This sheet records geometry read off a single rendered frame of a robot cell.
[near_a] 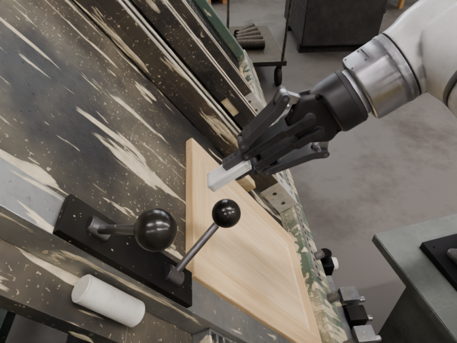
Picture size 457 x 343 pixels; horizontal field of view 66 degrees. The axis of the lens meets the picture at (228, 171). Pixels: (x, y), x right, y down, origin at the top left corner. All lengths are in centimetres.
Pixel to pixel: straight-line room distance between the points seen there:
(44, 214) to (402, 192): 263
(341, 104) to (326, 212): 206
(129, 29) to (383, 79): 57
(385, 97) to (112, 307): 38
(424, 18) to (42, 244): 46
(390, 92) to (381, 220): 214
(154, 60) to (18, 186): 54
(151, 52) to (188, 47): 36
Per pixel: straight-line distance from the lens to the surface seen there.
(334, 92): 45
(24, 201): 38
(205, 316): 52
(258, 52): 389
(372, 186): 280
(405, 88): 46
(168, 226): 30
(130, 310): 43
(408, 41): 46
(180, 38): 120
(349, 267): 224
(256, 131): 46
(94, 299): 41
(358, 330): 116
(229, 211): 44
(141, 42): 85
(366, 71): 45
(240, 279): 69
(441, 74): 44
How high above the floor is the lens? 176
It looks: 40 degrees down
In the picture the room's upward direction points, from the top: straight up
